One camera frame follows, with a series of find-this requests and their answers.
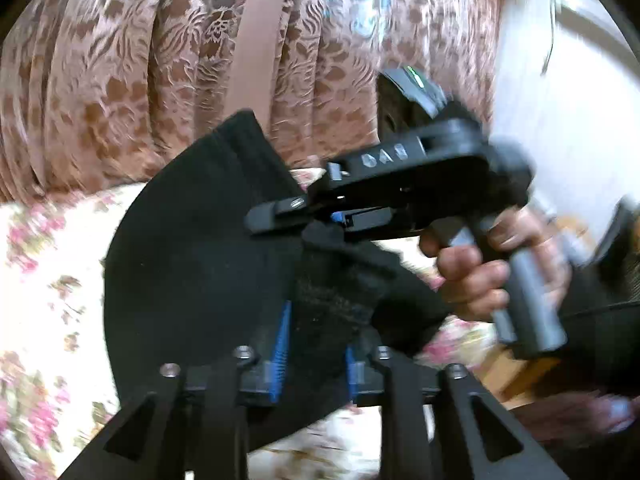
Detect brown floral curtain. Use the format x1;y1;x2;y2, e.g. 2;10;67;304
1;0;501;204

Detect black pants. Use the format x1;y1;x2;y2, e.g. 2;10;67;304
104;110;448;448

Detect person's right hand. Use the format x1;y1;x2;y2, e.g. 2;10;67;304
420;206;572;322

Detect floral quilted bedspread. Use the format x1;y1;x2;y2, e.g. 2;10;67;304
0;167;501;480

